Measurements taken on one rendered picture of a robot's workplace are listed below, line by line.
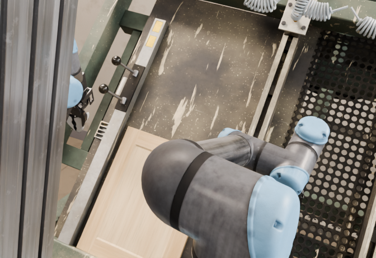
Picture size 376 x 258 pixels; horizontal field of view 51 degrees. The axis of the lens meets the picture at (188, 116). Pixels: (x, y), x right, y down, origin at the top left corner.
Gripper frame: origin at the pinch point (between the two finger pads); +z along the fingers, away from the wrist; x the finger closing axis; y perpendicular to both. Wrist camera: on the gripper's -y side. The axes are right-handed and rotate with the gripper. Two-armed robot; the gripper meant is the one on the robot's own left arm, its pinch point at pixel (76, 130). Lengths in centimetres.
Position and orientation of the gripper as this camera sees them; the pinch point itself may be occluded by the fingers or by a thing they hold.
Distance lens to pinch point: 133.6
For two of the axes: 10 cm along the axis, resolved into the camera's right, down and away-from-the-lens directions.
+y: 3.5, -6.8, 6.5
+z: -0.5, 6.8, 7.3
